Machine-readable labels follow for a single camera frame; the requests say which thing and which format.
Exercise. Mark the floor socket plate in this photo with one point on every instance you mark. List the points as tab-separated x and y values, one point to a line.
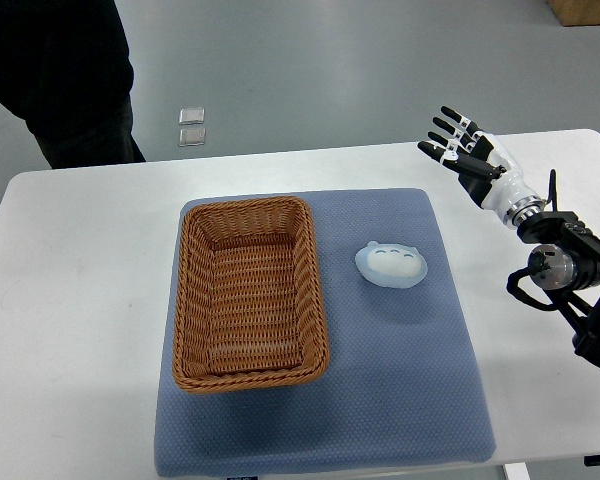
192	136
191	115

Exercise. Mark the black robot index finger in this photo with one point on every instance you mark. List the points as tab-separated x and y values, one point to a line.
436	152

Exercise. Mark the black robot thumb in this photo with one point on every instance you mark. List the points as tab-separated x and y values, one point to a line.
467	165

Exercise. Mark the person in black clothes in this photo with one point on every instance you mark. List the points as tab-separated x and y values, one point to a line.
65	71

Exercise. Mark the lower floor socket plate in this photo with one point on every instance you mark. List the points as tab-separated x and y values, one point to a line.
192	136

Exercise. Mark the blue white plush toy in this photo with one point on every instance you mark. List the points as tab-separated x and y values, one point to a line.
391	265

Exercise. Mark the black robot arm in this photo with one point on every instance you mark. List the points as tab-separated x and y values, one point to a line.
563	270

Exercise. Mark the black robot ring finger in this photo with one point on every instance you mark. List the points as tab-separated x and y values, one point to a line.
457	129

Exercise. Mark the upper floor socket plate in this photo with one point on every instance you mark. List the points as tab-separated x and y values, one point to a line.
191	115

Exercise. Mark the cardboard box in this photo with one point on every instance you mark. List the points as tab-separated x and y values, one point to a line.
572	13

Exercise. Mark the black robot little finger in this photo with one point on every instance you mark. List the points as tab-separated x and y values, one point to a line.
461	122

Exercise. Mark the brown wicker basket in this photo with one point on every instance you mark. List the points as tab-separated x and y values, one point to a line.
249	309

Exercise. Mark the blue fabric mat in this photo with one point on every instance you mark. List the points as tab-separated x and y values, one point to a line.
402	386

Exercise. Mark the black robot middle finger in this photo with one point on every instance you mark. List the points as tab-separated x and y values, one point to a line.
450	144

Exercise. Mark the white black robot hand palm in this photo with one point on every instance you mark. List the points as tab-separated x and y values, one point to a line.
507	196

